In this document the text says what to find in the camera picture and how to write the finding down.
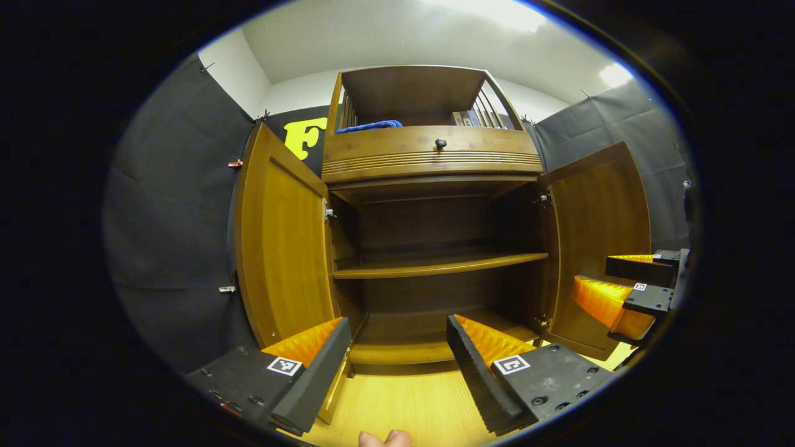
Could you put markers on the row of shelf books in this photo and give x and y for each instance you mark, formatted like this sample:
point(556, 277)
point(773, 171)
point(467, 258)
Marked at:
point(472, 118)

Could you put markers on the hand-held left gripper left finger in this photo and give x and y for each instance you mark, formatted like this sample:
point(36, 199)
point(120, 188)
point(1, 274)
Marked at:
point(317, 379)

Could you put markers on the small ceiling light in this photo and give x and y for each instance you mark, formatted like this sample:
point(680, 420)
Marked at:
point(615, 74)

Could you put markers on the wooden cabinet drawer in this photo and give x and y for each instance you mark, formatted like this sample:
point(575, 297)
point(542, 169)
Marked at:
point(385, 146)

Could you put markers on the blue cloth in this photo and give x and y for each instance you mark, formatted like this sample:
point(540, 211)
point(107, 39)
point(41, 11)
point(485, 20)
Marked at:
point(369, 126)

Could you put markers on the wooden cabinet shelf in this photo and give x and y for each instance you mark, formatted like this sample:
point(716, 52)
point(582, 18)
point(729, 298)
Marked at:
point(435, 266)

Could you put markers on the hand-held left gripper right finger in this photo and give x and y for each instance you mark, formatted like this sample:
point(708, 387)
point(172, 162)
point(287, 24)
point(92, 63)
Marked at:
point(475, 379)

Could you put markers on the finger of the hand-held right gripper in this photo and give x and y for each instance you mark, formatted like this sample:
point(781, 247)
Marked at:
point(640, 270)
point(649, 299)

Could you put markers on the wooden cabinet door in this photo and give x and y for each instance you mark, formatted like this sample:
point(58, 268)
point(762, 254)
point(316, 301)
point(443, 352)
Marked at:
point(596, 211)
point(279, 248)

